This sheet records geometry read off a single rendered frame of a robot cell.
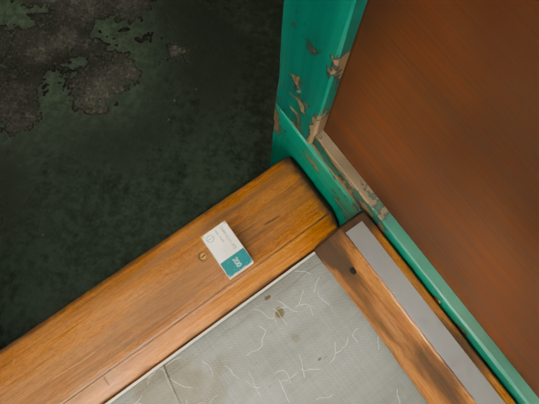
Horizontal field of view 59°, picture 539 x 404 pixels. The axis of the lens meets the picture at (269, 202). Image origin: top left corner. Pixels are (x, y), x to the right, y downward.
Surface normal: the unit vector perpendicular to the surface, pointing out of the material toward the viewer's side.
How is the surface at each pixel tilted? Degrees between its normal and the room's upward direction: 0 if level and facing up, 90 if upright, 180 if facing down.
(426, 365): 66
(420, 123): 90
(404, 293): 0
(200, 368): 0
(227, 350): 0
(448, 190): 90
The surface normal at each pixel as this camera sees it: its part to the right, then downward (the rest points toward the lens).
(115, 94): 0.03, -0.25
